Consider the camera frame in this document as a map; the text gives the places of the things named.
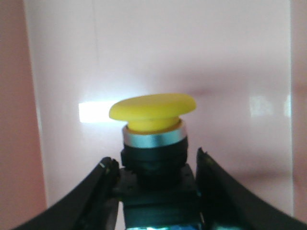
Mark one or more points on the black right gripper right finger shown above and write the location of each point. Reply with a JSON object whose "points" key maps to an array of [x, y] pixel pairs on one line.
{"points": [[228, 205]]}

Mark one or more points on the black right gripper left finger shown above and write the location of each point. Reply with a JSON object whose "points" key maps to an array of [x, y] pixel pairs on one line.
{"points": [[91, 205]]}

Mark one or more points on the yellow mushroom push button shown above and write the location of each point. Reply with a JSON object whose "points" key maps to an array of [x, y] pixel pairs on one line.
{"points": [[157, 187]]}

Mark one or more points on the pink plastic bin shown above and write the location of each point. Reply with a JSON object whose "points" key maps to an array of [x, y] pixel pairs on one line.
{"points": [[64, 62]]}

